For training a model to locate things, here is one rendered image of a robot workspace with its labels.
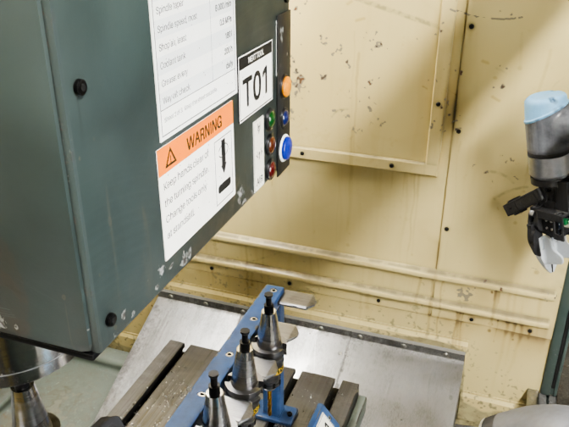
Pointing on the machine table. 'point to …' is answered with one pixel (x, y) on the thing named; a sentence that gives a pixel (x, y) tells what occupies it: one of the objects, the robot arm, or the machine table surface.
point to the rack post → (286, 415)
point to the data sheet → (191, 58)
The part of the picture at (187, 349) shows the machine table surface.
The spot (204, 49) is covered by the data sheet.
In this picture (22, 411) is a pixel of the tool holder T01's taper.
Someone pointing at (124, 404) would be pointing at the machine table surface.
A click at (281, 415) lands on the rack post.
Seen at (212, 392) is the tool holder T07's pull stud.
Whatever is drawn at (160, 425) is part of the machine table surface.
